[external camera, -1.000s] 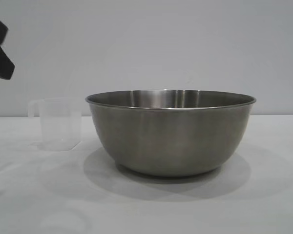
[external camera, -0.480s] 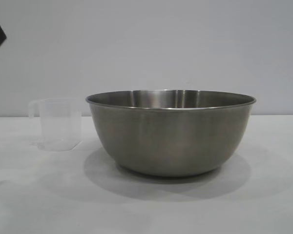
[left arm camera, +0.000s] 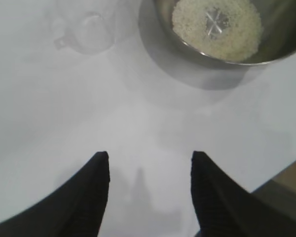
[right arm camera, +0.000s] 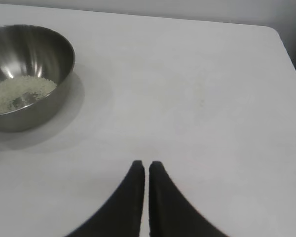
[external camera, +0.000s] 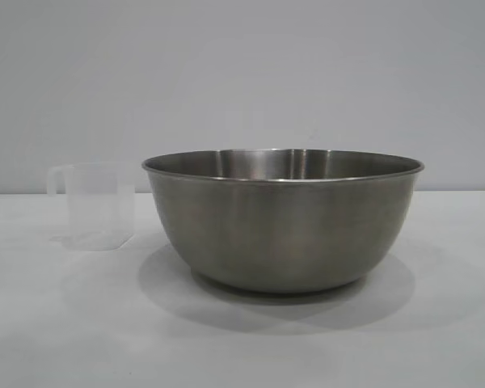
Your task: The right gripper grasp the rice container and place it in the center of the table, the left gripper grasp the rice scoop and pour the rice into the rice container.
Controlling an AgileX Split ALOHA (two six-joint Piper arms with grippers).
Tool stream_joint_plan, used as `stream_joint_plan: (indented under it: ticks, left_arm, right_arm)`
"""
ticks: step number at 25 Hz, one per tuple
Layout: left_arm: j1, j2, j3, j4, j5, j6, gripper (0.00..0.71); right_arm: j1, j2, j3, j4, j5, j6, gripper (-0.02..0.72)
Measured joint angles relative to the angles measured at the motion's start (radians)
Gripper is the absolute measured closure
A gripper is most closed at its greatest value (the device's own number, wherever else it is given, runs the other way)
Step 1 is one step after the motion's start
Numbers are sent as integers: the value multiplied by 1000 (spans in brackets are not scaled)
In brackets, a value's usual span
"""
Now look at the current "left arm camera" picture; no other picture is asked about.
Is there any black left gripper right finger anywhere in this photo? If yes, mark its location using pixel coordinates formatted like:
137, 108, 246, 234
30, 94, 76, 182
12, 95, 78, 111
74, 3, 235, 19
190, 150, 296, 237

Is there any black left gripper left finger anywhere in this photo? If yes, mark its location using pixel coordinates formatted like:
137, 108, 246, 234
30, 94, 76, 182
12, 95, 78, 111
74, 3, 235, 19
0, 151, 111, 237

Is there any white uncooked rice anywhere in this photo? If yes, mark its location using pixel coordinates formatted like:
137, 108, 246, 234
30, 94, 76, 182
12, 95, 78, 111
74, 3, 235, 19
171, 0, 265, 63

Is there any clear plastic measuring cup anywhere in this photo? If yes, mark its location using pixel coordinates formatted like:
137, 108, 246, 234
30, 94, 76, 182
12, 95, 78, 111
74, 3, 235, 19
52, 10, 117, 56

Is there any stainless steel mixing bowl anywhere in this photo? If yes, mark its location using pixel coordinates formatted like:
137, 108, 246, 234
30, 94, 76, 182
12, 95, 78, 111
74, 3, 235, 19
138, 0, 296, 90

